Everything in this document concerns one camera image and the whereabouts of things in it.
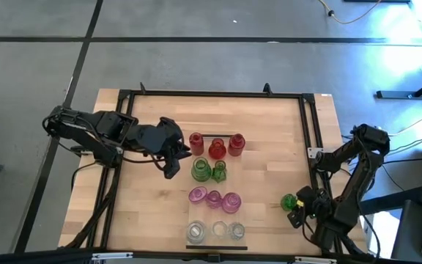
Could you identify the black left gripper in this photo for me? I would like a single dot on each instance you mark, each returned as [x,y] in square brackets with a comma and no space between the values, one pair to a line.
[165,137]

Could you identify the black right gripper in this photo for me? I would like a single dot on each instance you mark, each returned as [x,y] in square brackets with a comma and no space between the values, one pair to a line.
[315,205]

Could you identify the green swirl round vase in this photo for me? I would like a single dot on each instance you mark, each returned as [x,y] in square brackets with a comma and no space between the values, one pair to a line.
[288,202]

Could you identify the red ribbed glass vase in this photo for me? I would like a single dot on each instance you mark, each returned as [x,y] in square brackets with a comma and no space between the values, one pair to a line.
[196,143]

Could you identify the green embossed glass vase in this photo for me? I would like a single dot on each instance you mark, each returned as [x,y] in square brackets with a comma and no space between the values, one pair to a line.
[201,169]

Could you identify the red bulbous glass vase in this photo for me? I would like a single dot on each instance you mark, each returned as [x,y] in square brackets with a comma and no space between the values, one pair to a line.
[217,149]

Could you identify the green conical glass vase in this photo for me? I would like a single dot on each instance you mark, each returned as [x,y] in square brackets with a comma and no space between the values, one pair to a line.
[219,172]

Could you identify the pink ribbed glass vase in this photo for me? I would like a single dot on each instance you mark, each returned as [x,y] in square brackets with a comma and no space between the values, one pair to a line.
[198,194]

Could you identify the red swirl round vase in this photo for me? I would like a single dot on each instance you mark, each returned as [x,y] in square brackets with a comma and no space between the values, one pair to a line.
[236,144]

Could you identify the pink wavy glass vase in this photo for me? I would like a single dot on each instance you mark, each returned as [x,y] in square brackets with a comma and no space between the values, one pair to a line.
[214,199]

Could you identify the pink swirl round vase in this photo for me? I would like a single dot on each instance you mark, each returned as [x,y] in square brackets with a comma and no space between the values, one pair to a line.
[231,203]

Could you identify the clear conical glass vase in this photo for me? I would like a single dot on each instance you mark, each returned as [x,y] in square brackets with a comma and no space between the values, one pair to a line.
[236,231]

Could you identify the clear swirl round vase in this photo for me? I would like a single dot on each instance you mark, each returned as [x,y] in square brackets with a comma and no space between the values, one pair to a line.
[195,232]

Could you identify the clear wavy glass vase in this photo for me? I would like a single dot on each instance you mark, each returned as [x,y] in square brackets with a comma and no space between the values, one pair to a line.
[219,229]

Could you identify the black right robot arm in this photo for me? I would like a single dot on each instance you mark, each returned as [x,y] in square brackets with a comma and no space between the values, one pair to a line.
[350,183]

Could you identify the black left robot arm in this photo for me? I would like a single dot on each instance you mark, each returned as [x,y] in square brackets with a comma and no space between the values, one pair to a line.
[97,133]

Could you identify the black desk foot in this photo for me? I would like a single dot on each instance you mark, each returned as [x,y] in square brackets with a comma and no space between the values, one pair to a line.
[398,94]

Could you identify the silver mounting bracket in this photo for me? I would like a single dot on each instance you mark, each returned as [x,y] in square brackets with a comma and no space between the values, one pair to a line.
[314,152]

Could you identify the silver aluminium bracket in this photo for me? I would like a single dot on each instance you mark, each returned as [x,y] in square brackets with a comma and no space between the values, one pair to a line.
[112,256]
[315,260]

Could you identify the black aluminium table frame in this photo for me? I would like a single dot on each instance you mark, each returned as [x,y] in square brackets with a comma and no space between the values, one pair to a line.
[214,93]

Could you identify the black frame clamp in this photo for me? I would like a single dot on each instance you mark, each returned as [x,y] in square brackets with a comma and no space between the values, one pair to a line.
[267,89]
[143,88]

